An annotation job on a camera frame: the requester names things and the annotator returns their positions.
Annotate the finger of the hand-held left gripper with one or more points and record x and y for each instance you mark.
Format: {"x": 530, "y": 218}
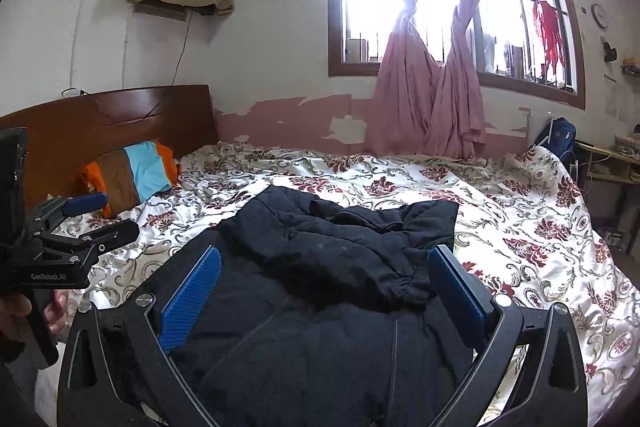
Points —
{"x": 100, "y": 237}
{"x": 85, "y": 203}

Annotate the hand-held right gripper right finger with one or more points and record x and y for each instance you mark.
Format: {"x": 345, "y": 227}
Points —
{"x": 457, "y": 297}

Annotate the dark navy padded jacket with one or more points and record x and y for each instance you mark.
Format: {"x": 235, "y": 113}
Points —
{"x": 310, "y": 307}

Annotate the round wall clock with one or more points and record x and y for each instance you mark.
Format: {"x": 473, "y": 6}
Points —
{"x": 599, "y": 15}

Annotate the black wall-hung object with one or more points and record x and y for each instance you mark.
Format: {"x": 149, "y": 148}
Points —
{"x": 610, "y": 51}

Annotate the wooden side desk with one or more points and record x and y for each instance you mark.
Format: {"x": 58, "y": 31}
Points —
{"x": 615, "y": 172}

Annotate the floral patterned duvet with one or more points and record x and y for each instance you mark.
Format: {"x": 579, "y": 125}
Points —
{"x": 525, "y": 232}

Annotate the person's left hand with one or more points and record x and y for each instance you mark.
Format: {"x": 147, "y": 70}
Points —
{"x": 15, "y": 319}

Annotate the stack of books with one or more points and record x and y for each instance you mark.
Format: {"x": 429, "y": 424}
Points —
{"x": 627, "y": 143}

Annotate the white power strip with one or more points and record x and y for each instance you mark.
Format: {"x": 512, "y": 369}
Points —
{"x": 71, "y": 92}

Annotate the wall air conditioner unit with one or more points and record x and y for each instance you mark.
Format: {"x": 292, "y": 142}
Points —
{"x": 160, "y": 9}

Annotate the white wall pipe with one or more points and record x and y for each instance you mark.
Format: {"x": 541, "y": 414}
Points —
{"x": 126, "y": 52}

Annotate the brown wooden headboard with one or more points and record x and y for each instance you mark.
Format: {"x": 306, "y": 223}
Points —
{"x": 100, "y": 122}

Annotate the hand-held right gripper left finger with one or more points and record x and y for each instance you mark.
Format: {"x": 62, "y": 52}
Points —
{"x": 192, "y": 297}

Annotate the brown framed window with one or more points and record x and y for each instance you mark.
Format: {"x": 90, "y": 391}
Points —
{"x": 332, "y": 7}

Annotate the red hanging clothes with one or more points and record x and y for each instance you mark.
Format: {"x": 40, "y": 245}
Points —
{"x": 547, "y": 32}

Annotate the blue backpack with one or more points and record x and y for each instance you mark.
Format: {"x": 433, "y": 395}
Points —
{"x": 557, "y": 139}

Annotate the small wall shelf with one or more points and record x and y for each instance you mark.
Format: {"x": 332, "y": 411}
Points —
{"x": 631, "y": 68}

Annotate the pink tied curtain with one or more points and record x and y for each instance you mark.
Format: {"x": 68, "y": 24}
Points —
{"x": 405, "y": 97}
{"x": 457, "y": 107}

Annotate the orange brown blue striped pillow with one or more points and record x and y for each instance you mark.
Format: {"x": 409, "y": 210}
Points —
{"x": 130, "y": 174}

